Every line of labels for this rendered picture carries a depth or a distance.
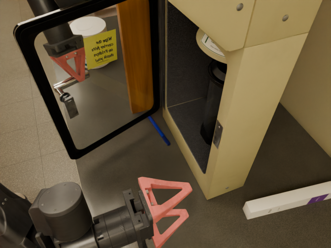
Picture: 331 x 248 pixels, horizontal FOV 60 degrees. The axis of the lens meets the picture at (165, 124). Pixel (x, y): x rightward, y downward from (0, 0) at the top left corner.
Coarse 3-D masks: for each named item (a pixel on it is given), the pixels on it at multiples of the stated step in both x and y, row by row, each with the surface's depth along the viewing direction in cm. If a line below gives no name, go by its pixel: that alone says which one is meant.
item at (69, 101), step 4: (64, 96) 62; (68, 96) 62; (72, 96) 62; (64, 100) 63; (68, 100) 62; (72, 100) 62; (68, 104) 62; (72, 104) 63; (68, 108) 63; (72, 108) 64; (76, 108) 65; (68, 112) 64; (72, 112) 65; (76, 112) 65; (72, 116) 65
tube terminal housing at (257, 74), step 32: (256, 0) 34; (288, 0) 36; (320, 0) 38; (256, 32) 38; (288, 32) 41; (256, 64) 43; (288, 64) 46; (224, 96) 49; (256, 96) 49; (224, 128) 53; (256, 128) 57; (192, 160) 78; (224, 160) 62; (224, 192) 76
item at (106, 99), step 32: (128, 0) 58; (64, 32) 53; (96, 32) 58; (128, 32) 63; (64, 64) 58; (96, 64) 63; (128, 64) 69; (96, 96) 69; (128, 96) 76; (96, 128) 76
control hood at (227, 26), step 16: (176, 0) 30; (192, 0) 31; (208, 0) 32; (224, 0) 33; (240, 0) 34; (192, 16) 33; (208, 16) 33; (224, 16) 34; (240, 16) 35; (208, 32) 36; (224, 32) 36; (240, 32) 37; (224, 48) 39; (240, 48) 40
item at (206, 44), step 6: (198, 30) 59; (198, 36) 57; (204, 36) 54; (198, 42) 56; (204, 42) 54; (210, 42) 53; (204, 48) 54; (210, 48) 53; (216, 48) 52; (210, 54) 54; (216, 54) 53; (222, 54) 52; (222, 60) 52
